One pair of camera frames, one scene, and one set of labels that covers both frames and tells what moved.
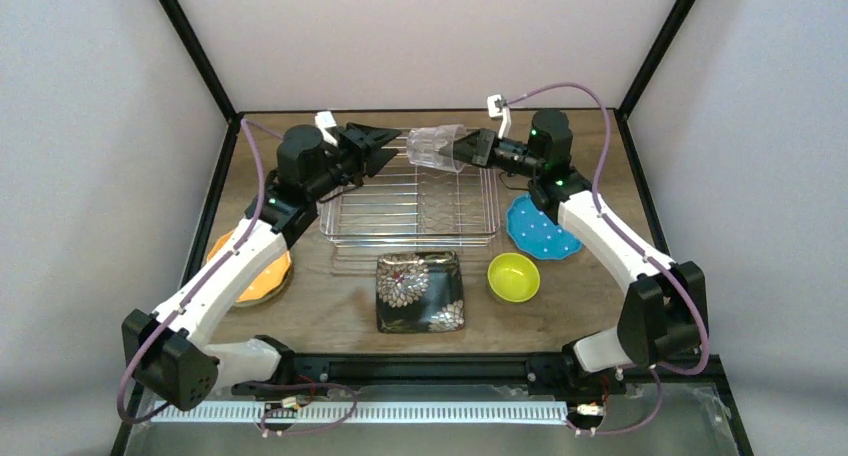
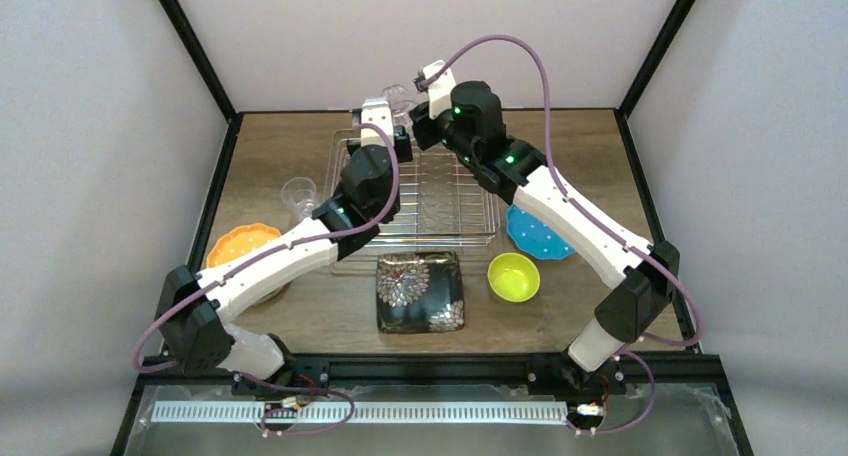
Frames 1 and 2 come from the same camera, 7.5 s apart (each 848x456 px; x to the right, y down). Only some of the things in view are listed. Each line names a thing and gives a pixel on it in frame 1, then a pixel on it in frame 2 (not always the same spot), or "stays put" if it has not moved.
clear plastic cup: x=434 y=147 -> x=400 y=101
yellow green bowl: x=513 y=277 stays put
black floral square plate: x=419 y=292 stays put
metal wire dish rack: x=406 y=203 stays put
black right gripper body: x=482 y=148 -> x=422 y=130
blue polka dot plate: x=536 y=234 stays put
